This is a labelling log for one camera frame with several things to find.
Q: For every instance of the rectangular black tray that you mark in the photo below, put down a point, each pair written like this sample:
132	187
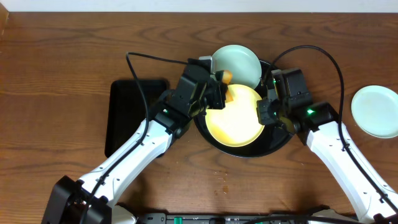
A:
125	114

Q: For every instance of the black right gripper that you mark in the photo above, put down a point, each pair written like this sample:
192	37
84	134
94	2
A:
265	117

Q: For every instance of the round black tray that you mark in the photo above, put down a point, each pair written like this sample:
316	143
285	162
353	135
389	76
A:
270	140

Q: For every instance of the light green plate with stain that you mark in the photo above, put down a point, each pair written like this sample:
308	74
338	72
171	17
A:
242	62

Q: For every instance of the yellow plate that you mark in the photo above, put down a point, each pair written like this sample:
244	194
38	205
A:
236	125

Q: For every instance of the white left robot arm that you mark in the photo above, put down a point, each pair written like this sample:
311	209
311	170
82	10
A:
93	197

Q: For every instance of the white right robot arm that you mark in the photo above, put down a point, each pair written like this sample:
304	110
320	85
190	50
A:
370	196

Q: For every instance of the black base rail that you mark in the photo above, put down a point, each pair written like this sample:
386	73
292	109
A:
163	218

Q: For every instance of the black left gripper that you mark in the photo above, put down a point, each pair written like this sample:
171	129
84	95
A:
216	94

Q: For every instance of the green and yellow sponge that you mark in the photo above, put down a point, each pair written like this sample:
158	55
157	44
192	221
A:
225	78

